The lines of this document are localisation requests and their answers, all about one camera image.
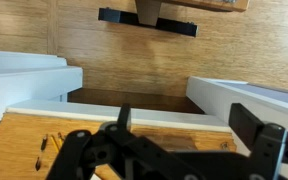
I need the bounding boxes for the wooden furniture leg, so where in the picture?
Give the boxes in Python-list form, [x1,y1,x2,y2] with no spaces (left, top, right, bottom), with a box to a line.
[134,0,163,27]

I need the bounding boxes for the black furniture base bar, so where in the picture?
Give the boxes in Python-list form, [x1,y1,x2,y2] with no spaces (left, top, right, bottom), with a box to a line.
[98,7,199,38]

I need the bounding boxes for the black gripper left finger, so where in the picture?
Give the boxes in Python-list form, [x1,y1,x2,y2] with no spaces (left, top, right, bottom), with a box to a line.
[45,103,172,180]

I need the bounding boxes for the wooden shelf white trim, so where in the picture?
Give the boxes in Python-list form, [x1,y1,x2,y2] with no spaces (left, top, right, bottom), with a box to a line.
[0,99,242,180]

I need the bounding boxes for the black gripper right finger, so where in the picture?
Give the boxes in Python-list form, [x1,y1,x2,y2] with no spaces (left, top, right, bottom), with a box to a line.
[228,103,288,180]

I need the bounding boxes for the wooden furniture top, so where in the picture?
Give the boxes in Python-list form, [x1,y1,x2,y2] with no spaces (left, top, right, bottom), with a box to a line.
[163,0,251,13]

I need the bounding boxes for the white door dark stripe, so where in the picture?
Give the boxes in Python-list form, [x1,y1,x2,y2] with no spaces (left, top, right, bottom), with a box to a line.
[0,49,84,132]

